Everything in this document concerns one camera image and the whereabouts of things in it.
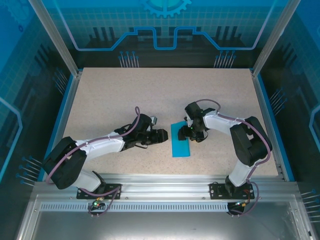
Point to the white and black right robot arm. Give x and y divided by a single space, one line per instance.
217 125

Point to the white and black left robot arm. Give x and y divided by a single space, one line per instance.
107 146

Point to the sheet metal tray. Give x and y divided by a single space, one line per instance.
162 225

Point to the blue side strip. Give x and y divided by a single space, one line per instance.
58 125
275 125

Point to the aluminium mounting rail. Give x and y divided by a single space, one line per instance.
165 185

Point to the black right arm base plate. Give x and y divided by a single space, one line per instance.
215 191

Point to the aluminium side rail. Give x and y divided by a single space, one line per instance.
269 125
63 125

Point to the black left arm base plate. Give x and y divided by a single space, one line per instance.
81 195

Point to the aluminium frame post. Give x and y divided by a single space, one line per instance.
274 37
59 37

